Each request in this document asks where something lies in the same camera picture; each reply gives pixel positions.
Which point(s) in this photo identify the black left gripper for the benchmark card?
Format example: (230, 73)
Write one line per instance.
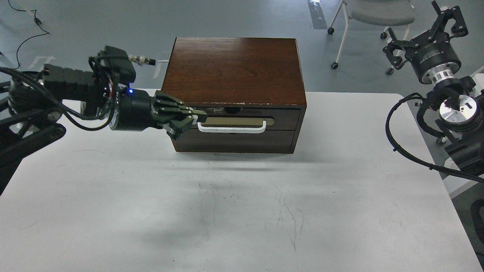
(133, 112)

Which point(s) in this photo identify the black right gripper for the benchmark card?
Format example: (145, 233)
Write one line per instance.
(431, 51)

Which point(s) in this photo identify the wooden drawer with white handle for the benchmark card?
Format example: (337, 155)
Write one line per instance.
(251, 117)

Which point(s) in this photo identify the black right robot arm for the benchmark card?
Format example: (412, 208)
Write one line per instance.
(453, 109)

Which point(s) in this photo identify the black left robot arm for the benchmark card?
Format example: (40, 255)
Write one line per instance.
(91, 100)

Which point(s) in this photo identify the dark wooden drawer cabinet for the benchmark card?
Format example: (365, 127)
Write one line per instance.
(236, 72)

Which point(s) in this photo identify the grey office chair on wheels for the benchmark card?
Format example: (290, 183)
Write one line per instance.
(385, 13)

